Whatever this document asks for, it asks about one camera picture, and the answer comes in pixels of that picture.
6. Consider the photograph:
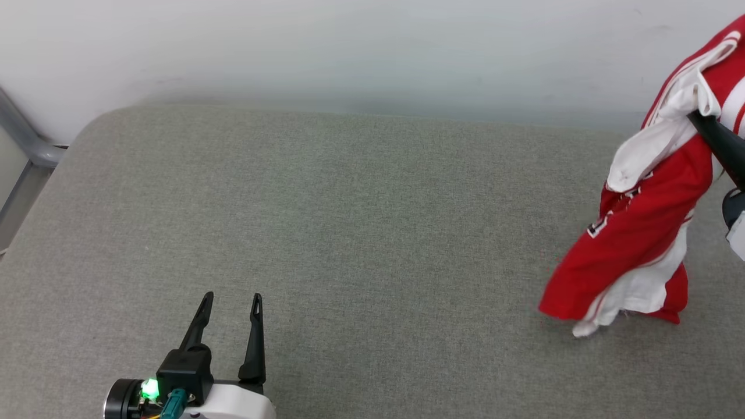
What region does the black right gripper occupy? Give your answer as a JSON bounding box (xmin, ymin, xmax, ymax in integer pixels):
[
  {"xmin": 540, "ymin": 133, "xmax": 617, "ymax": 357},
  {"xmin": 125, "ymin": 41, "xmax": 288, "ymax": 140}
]
[{"xmin": 687, "ymin": 111, "xmax": 745, "ymax": 230}]

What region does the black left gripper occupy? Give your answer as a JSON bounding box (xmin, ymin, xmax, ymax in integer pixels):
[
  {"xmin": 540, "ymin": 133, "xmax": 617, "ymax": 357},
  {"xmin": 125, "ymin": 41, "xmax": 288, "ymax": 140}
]
[{"xmin": 104, "ymin": 292, "xmax": 267, "ymax": 419}]

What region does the red and white shirt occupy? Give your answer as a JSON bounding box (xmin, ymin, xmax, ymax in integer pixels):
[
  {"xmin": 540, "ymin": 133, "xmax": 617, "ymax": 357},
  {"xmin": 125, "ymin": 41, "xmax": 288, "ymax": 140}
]
[{"xmin": 538, "ymin": 15, "xmax": 745, "ymax": 339}]

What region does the teal cable connector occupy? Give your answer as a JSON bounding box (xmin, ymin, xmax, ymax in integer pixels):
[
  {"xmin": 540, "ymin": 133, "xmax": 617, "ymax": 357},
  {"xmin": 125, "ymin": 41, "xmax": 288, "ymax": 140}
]
[{"xmin": 161, "ymin": 390, "xmax": 188, "ymax": 419}]

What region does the grey metal frame bar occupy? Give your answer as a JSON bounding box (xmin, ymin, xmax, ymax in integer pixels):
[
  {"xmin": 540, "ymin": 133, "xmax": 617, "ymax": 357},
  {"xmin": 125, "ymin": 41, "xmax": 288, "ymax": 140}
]
[{"xmin": 0, "ymin": 87, "xmax": 69, "ymax": 257}]

